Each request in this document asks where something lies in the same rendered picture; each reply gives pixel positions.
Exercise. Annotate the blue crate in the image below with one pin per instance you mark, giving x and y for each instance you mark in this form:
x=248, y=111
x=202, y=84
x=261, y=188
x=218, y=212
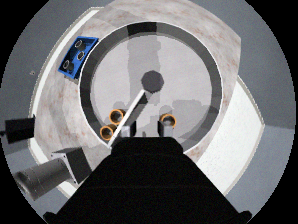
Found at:
x=72, y=54

